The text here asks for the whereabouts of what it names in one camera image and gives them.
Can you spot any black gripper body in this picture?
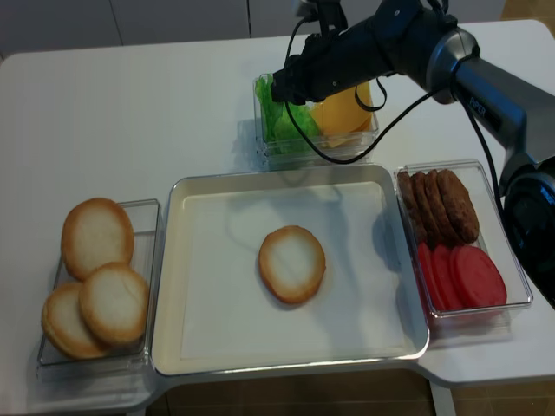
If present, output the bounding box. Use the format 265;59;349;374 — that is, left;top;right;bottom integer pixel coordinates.
271;17;390;105

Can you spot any green lettuce leaf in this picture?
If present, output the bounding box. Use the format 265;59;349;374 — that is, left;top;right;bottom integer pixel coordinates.
255;74;282;135
263;100;321;153

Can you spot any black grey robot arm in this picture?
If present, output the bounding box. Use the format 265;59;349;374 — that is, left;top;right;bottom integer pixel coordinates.
271;1;554;301

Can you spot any orange cheese slice top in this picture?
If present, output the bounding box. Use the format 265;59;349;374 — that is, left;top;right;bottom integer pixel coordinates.
321;82;372;134

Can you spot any clear lettuce cheese container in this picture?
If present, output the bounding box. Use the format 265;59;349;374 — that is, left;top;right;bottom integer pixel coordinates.
253;75;379;170

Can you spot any green lettuce leaf behind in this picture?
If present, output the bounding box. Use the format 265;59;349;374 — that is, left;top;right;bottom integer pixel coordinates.
255;74;282;135

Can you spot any yellow cheese slice under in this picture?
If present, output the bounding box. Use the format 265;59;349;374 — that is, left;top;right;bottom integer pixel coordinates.
310;104;372;148

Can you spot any back brown meat patty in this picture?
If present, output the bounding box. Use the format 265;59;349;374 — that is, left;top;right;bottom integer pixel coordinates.
397;172;428;244

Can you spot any brown meat patty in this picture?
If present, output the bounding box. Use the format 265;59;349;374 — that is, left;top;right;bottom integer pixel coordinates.
411;172;442;249
424;169;459;247
397;172;428;244
436;169;480;244

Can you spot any front brown meat patty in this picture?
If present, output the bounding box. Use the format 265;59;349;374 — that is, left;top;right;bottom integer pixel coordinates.
436;169;480;244

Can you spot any bun half on tray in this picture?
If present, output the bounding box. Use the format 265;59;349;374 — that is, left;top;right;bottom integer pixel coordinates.
258;225;326;305

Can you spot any cream metal baking tray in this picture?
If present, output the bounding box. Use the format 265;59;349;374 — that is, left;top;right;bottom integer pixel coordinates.
152;164;429;375

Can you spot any back red tomato slice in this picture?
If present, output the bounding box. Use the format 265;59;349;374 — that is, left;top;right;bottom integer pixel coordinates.
418;242;445;310

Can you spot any red tomato slice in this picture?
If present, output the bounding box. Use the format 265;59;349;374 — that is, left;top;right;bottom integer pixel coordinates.
448;245;507;308
432;245;462;310
418;242;445;310

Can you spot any clear patty tomato container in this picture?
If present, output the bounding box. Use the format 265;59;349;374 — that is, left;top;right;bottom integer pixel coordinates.
394;160;533;325

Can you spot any middle red tomato slice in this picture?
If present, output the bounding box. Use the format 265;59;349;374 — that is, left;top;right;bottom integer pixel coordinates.
432;245;462;310

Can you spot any front red tomato slice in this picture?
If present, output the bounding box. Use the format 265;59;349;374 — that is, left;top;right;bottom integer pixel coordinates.
448;245;507;308

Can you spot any white parchment paper sheet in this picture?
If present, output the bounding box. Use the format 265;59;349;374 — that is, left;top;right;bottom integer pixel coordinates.
181;183;404;361

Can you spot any upper bun half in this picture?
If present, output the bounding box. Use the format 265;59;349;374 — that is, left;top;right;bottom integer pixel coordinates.
61;198;134;281

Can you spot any front bun half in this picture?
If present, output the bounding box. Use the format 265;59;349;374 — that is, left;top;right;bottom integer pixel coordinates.
79;263;149;346

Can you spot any clear bun container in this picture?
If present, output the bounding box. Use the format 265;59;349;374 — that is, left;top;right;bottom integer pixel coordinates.
37;199;164;380

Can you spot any lower left bun half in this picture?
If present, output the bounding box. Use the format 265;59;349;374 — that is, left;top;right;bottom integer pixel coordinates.
41;282;110;360

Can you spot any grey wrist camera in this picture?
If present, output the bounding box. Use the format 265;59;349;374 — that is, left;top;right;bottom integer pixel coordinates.
292;0;348;36

